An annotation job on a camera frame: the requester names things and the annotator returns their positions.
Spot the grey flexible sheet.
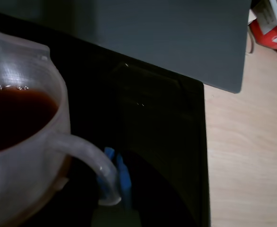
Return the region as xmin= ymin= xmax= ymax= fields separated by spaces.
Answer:
xmin=0 ymin=0 xmax=251 ymax=95

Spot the translucent pink printed kettle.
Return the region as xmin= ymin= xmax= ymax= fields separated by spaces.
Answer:
xmin=0 ymin=27 xmax=123 ymax=227

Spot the red and blue carton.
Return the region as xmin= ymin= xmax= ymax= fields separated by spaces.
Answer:
xmin=248 ymin=0 xmax=277 ymax=52

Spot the black rubber work mat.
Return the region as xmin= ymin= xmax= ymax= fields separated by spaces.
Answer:
xmin=0 ymin=9 xmax=211 ymax=227

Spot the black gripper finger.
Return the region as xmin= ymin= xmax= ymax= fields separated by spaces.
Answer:
xmin=116 ymin=150 xmax=198 ymax=227
xmin=45 ymin=146 xmax=116 ymax=227

